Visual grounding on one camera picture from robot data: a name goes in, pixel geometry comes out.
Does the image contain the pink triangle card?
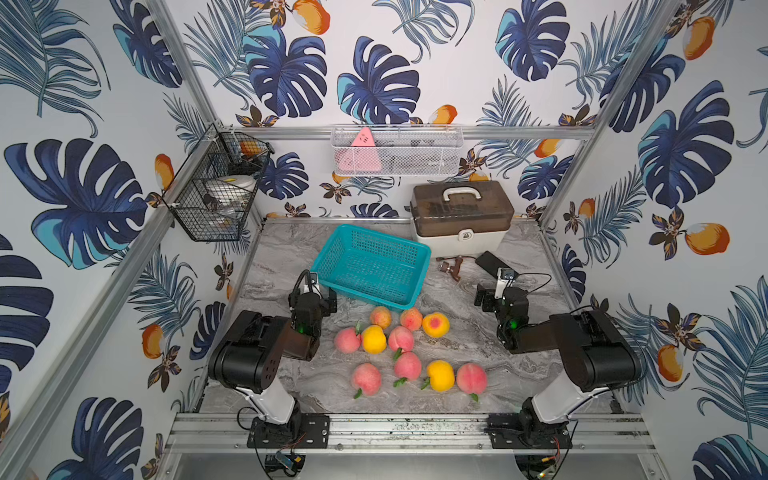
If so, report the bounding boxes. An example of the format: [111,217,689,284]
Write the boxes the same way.
[336,127,382,174]

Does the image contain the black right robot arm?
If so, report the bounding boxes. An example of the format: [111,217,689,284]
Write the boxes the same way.
[474,286,643,430]

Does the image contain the small brown tool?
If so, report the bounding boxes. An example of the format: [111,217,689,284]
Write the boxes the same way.
[436,256,464,282]

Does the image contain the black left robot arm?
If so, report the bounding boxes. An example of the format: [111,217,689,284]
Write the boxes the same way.
[208,270,337,427]

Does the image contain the yellow peach front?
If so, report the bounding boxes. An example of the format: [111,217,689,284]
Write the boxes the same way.
[420,360,455,393]

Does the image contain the aluminium front rail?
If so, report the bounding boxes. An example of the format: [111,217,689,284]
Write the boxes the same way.
[165,414,656,455]

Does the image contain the clear wall shelf tray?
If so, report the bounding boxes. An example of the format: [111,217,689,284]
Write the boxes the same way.
[330,125,464,177]

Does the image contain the black phone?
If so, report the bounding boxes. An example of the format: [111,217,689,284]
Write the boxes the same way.
[475,251,510,278]

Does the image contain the orange pink peach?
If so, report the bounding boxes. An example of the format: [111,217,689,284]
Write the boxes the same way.
[370,306,392,330]
[399,308,423,332]

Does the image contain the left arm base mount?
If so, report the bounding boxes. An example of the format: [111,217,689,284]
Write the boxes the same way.
[246,412,331,450]

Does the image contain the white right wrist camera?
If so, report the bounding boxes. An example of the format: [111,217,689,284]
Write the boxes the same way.
[494,267,519,299]

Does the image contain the orange pink peach back left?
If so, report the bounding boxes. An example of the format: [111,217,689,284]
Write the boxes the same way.
[370,306,392,330]

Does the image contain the yellow peach middle left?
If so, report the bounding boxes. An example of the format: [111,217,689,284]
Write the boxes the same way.
[361,325,388,355]

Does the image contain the yellow red peach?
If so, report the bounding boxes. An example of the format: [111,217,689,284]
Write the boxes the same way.
[422,312,450,338]

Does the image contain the orange pink peach back middle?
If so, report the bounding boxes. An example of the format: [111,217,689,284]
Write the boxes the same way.
[399,308,423,332]

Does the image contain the teal plastic basket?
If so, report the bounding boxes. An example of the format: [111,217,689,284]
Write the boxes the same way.
[310,224,431,311]

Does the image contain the brown lidded storage box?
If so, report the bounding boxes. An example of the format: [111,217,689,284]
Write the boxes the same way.
[409,181,515,258]

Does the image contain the black wire wall basket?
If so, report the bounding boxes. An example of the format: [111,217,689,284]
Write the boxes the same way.
[162,125,274,242]

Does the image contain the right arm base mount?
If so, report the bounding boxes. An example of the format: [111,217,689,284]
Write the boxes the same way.
[484,412,572,450]

